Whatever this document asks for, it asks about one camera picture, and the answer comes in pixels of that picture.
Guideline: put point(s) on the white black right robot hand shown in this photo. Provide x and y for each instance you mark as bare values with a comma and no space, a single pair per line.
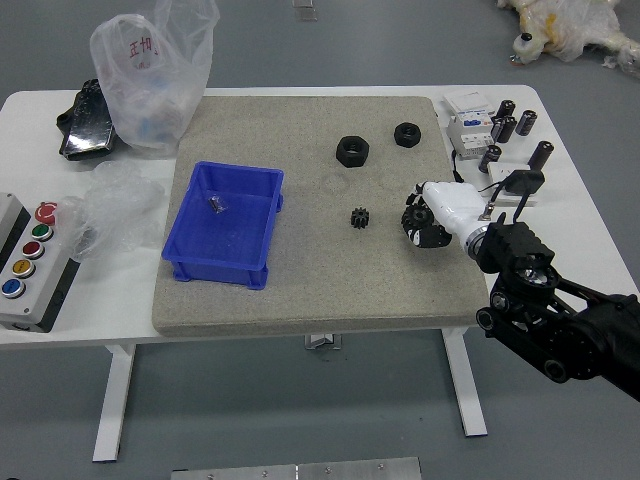
457,202

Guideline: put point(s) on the large black gear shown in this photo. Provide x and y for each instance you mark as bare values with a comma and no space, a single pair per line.
416,218

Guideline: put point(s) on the small black gear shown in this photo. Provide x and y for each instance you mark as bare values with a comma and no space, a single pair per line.
359,218

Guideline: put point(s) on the big black hex nut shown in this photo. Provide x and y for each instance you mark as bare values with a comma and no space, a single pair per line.
353,151

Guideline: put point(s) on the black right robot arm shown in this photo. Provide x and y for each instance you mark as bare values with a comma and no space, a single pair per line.
530,280

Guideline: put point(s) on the small black hex nut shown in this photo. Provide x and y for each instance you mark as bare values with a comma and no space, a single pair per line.
407,134

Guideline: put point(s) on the grey push-button control box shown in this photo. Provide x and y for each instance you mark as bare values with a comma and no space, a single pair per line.
30,310

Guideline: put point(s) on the black cylindrical capacitor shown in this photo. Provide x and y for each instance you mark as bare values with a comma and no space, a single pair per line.
504,129
490,158
527,122
542,155
508,109

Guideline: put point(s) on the white circuit breaker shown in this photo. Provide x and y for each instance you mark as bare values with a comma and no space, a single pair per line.
467,125

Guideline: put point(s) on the white table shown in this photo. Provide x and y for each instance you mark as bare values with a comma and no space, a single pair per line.
575,225

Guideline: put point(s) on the grey-brown foam mat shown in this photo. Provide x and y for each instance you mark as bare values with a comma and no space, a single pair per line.
320,280

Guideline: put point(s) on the white table leg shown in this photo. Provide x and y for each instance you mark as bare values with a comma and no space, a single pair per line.
112,400
467,380

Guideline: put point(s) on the plush toy in plastic wrap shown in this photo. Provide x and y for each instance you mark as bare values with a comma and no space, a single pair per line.
565,25

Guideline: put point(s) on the small clear bag of screws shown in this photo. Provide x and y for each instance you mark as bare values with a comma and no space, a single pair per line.
217,204

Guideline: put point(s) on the blue plastic bin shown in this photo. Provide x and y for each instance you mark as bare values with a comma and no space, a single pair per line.
220,245

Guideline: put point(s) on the small metal floor plate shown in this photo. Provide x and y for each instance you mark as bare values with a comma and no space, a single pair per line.
305,9

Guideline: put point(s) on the grey metal plate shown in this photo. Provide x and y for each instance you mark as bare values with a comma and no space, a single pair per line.
300,471

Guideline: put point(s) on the white plastic bag red print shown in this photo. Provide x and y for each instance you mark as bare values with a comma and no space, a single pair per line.
150,100

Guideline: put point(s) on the crumpled clear plastic bag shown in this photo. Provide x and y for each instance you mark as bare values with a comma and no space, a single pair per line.
115,210

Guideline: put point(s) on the black glossy pouch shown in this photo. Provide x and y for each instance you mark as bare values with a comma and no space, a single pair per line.
85,130

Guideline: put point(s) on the red emergency stop button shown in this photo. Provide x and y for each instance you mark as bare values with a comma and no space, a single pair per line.
46,211

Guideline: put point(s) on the green push button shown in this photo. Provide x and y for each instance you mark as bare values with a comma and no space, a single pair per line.
41,232

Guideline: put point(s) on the red push button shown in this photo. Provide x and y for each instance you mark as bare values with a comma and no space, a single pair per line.
33,249

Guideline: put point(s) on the yellow push button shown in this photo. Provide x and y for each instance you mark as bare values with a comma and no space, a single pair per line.
23,268

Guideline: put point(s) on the blue push button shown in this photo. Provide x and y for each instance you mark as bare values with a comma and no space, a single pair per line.
12,288

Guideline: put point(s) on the silver metal bracket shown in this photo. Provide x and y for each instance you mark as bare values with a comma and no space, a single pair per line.
322,341

